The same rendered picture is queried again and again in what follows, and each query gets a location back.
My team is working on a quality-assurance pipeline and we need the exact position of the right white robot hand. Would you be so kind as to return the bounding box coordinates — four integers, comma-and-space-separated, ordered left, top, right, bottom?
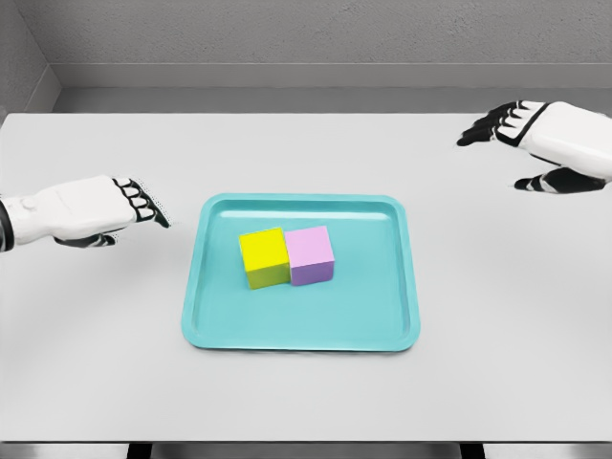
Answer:
456, 99, 612, 194

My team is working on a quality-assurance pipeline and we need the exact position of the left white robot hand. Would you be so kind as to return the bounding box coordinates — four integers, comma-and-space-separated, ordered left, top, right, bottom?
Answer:
38, 174, 171, 249

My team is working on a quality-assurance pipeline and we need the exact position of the yellow cube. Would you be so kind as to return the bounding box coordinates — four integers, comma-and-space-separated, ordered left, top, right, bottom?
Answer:
238, 227, 292, 291

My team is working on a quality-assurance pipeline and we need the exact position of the pink cube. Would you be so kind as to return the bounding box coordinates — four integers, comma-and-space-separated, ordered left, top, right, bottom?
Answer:
284, 225, 335, 288

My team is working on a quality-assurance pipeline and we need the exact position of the teal rectangular tray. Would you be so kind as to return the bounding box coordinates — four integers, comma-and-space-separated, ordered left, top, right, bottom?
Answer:
181, 192, 422, 354

